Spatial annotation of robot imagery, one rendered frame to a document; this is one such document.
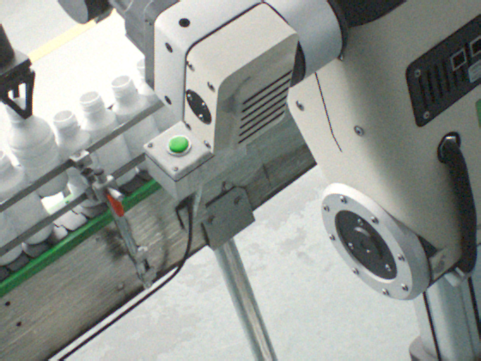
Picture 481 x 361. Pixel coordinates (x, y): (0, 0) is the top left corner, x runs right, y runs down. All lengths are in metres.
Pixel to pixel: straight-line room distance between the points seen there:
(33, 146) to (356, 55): 0.75
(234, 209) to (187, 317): 1.16
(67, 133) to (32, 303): 0.28
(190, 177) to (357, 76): 0.64
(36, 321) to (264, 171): 0.48
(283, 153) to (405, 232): 0.79
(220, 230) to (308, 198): 1.40
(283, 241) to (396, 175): 2.06
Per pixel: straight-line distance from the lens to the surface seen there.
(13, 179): 1.68
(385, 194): 1.13
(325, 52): 0.97
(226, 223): 1.89
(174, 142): 1.62
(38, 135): 1.65
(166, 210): 1.81
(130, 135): 1.76
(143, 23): 0.96
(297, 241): 3.13
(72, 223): 1.76
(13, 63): 1.58
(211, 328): 2.96
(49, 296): 1.76
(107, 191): 1.65
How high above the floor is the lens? 1.98
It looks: 33 degrees down
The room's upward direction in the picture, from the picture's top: 19 degrees counter-clockwise
